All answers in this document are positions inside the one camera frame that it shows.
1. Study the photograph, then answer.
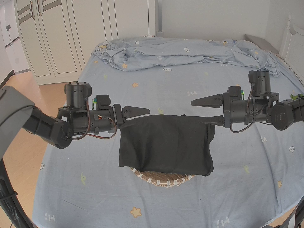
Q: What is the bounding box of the grey bedside table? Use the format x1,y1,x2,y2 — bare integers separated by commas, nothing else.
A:
245,34,280,54

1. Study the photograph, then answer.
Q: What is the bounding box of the bed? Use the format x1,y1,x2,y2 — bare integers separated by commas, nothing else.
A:
32,16,304,228

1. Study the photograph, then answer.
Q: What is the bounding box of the round woven basket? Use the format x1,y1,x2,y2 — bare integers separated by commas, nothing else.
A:
129,166,197,189

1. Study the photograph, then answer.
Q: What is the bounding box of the black shirt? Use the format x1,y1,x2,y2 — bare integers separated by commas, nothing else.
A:
118,114,215,177

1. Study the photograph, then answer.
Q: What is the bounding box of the white wardrobe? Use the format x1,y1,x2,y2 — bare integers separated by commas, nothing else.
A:
14,0,150,85

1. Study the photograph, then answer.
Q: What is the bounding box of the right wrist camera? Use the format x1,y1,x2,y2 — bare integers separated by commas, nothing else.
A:
228,86,244,100

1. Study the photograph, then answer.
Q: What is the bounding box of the pale blue quilt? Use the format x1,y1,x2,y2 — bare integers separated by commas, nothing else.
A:
91,38,284,77

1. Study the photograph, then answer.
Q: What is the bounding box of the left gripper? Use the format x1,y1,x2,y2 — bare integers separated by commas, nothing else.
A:
89,104,150,135

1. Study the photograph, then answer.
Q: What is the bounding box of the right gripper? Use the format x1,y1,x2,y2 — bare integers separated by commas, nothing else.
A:
191,93,253,129

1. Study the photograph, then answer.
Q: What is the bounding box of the black cable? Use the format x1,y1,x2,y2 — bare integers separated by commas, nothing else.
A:
229,121,257,134

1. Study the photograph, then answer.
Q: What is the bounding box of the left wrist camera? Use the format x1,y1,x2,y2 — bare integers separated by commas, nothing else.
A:
91,95,111,110

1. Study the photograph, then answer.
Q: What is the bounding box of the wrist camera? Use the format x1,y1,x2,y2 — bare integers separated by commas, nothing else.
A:
228,86,244,100
91,95,111,110

